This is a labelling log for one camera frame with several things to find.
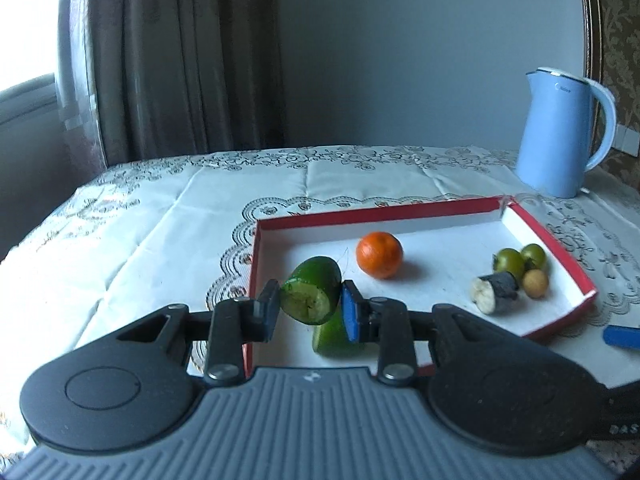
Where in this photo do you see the green cucumber piece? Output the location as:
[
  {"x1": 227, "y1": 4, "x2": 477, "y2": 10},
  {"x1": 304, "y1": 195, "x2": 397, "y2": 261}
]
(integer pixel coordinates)
[
  {"x1": 280, "y1": 256, "x2": 342, "y2": 325},
  {"x1": 311, "y1": 307, "x2": 366, "y2": 359}
]

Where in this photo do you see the green tomato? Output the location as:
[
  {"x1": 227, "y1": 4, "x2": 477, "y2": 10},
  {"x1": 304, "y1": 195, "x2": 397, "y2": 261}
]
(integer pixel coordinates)
[
  {"x1": 520, "y1": 243, "x2": 547, "y2": 270},
  {"x1": 492, "y1": 248, "x2": 526, "y2": 282}
]

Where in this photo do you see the orange mandarin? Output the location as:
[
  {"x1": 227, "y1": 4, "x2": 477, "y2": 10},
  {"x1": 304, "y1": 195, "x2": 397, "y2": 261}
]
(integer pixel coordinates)
[{"x1": 356, "y1": 231, "x2": 404, "y2": 280}]

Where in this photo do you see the white embroidered tablecloth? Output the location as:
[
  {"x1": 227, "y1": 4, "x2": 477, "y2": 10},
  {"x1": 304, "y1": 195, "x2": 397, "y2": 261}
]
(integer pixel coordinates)
[{"x1": 1, "y1": 146, "x2": 639, "y2": 467}]

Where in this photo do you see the tan longan fruit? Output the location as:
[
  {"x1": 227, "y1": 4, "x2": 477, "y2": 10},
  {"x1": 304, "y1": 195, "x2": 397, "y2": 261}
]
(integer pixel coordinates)
[{"x1": 522, "y1": 269, "x2": 549, "y2": 299}]

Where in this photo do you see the red cardboard tray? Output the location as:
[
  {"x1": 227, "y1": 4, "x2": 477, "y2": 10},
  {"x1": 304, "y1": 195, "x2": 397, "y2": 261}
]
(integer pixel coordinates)
[{"x1": 243, "y1": 195, "x2": 599, "y2": 378}]

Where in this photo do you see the blue electric kettle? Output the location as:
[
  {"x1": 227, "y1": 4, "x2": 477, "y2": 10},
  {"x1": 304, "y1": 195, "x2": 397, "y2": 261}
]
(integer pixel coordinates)
[{"x1": 515, "y1": 67, "x2": 617, "y2": 198}]

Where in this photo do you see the brown patterned curtain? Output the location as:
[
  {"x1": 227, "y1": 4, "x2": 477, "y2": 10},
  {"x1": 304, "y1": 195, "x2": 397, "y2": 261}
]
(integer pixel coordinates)
[{"x1": 56, "y1": 0, "x2": 289, "y2": 168}]

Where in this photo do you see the white wall socket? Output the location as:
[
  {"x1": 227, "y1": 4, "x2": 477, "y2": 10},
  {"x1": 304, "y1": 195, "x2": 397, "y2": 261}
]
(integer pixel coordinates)
[{"x1": 612, "y1": 124, "x2": 640, "y2": 157}]

